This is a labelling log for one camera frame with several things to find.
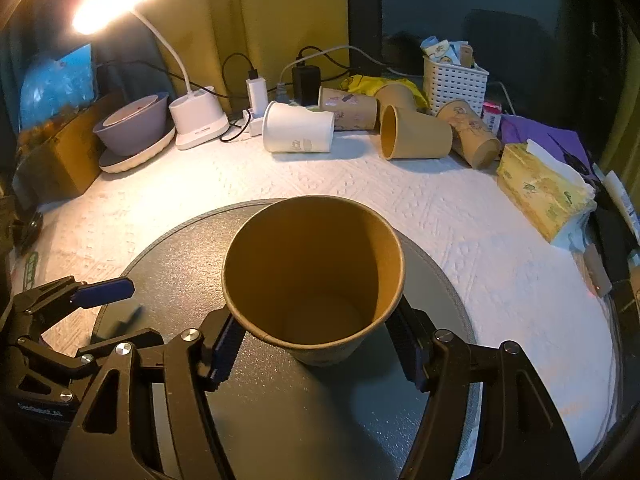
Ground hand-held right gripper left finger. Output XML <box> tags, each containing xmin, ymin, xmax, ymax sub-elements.
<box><xmin>52</xmin><ymin>309</ymin><xmax>247</xmax><ymax>480</ymax></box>

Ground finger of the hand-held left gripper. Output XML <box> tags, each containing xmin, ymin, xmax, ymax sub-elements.
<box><xmin>15</xmin><ymin>332</ymin><xmax>126</xmax><ymax>402</ymax></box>
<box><xmin>11</xmin><ymin>276</ymin><xmax>136</xmax><ymax>332</ymax></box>

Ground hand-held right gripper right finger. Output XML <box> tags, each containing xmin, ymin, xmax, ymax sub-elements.
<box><xmin>385</xmin><ymin>300</ymin><xmax>583</xmax><ymax>480</ymax></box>

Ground plain brown paper cup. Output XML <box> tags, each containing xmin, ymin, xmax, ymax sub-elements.
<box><xmin>375</xmin><ymin>83</ymin><xmax>418</xmax><ymax>112</ymax></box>
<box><xmin>221</xmin><ymin>196</ymin><xmax>405</xmax><ymax>367</ymax></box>
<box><xmin>379</xmin><ymin>105</ymin><xmax>454</xmax><ymax>161</ymax></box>

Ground printed brown paper cup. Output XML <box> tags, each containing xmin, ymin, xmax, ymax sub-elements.
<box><xmin>436</xmin><ymin>99</ymin><xmax>502</xmax><ymax>170</ymax></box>
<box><xmin>318</xmin><ymin>86</ymin><xmax>378</xmax><ymax>132</ymax></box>

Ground white paper cup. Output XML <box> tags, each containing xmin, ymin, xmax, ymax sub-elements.
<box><xmin>262</xmin><ymin>101</ymin><xmax>335</xmax><ymax>153</ymax></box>

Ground grey round turntable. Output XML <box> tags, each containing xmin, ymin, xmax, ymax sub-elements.
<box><xmin>90</xmin><ymin>199</ymin><xmax>483</xmax><ymax>480</ymax></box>

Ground brown cardboard box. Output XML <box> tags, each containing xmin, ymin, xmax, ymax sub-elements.
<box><xmin>14</xmin><ymin>92</ymin><xmax>120</xmax><ymax>199</ymax></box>

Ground white plate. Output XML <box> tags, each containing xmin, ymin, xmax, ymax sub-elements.
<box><xmin>98</xmin><ymin>125</ymin><xmax>177</xmax><ymax>175</ymax></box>

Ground grey purple bowl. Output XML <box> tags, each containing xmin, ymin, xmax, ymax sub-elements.
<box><xmin>92</xmin><ymin>92</ymin><xmax>171</xmax><ymax>157</ymax></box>

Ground white desk lamp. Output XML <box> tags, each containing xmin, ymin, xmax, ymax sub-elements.
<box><xmin>70</xmin><ymin>0</ymin><xmax>231</xmax><ymax>151</ymax></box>

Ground blue landscape picture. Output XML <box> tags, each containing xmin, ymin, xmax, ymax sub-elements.
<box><xmin>19</xmin><ymin>42</ymin><xmax>97</xmax><ymax>134</ymax></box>

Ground yellow tissue pack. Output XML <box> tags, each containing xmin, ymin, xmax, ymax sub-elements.
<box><xmin>496</xmin><ymin>142</ymin><xmax>597</xmax><ymax>247</ymax></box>

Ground white power strip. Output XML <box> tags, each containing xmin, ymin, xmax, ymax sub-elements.
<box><xmin>227</xmin><ymin>107</ymin><xmax>267</xmax><ymax>137</ymax></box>

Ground white plug charger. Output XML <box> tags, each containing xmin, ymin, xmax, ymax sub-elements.
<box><xmin>245</xmin><ymin>67</ymin><xmax>269</xmax><ymax>117</ymax></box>

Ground pink small carton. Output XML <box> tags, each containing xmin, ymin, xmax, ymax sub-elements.
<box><xmin>481</xmin><ymin>101</ymin><xmax>505</xmax><ymax>134</ymax></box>

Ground purple cloth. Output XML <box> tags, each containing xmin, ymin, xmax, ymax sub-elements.
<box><xmin>500</xmin><ymin>114</ymin><xmax>597</xmax><ymax>182</ymax></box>

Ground yellow cloth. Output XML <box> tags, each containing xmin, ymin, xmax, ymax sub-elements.
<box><xmin>340</xmin><ymin>74</ymin><xmax>430</xmax><ymax>109</ymax></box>

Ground white plastic basket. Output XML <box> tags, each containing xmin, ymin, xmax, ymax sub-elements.
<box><xmin>423</xmin><ymin>55</ymin><xmax>490</xmax><ymax>117</ymax></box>

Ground black power adapter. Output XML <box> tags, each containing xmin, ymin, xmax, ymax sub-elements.
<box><xmin>291</xmin><ymin>65</ymin><xmax>321</xmax><ymax>107</ymax></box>

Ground sachets in basket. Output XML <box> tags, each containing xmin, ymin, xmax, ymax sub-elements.
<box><xmin>420</xmin><ymin>36</ymin><xmax>477</xmax><ymax>68</ymax></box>

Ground yellow curtain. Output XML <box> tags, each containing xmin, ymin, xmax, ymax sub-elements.
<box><xmin>157</xmin><ymin>0</ymin><xmax>351</xmax><ymax>113</ymax></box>

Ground black cable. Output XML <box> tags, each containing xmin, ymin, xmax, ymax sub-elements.
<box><xmin>219</xmin><ymin>51</ymin><xmax>258</xmax><ymax>143</ymax></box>

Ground white cable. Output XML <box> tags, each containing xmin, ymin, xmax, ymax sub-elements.
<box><xmin>278</xmin><ymin>44</ymin><xmax>401</xmax><ymax>92</ymax></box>

